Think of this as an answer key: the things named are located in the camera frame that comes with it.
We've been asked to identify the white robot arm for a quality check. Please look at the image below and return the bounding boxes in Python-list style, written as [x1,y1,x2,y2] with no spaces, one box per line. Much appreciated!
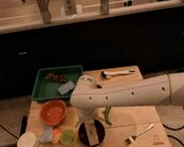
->
[69,72,184,119]

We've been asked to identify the white handled utensil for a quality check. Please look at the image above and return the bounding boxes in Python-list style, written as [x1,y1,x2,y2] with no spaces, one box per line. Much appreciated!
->
[101,70,135,79]

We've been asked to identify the grey blue eraser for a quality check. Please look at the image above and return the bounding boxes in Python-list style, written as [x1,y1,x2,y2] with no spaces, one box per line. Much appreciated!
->
[57,81,75,95]

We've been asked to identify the dark red grapes bunch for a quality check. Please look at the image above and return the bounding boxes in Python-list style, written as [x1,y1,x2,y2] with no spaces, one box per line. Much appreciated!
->
[46,73,66,83]

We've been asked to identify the orange bowl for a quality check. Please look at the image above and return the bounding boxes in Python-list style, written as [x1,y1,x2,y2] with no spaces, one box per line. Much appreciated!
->
[39,100,67,126]

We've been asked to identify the silver fork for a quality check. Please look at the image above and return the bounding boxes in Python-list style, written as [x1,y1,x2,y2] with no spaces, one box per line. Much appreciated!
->
[125,124,154,144]

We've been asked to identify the small orange block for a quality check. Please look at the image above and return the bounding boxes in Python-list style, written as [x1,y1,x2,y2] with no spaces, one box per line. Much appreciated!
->
[51,129,62,144]

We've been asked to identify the white round cup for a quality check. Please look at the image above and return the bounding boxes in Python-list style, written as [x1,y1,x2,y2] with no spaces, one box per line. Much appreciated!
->
[17,132,39,147]

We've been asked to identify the small green cup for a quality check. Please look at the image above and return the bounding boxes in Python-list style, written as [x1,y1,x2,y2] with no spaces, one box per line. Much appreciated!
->
[60,129,75,147]

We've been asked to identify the dark purple bowl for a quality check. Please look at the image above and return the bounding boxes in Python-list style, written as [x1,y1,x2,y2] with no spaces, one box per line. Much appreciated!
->
[78,120,105,147]

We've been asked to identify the black cable on floor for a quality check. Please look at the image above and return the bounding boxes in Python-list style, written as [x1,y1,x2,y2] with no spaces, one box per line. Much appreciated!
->
[160,106,184,147]

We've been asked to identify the green chili pepper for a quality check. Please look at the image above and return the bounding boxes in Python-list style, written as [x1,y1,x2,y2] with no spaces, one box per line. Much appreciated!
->
[102,106,112,125]

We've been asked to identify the wooden brush in bowl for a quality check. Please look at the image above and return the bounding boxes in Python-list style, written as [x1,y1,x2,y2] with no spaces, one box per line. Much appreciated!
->
[85,121,99,146]

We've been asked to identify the green plastic tray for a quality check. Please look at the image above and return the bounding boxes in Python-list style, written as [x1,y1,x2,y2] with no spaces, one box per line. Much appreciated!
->
[31,65,83,102]

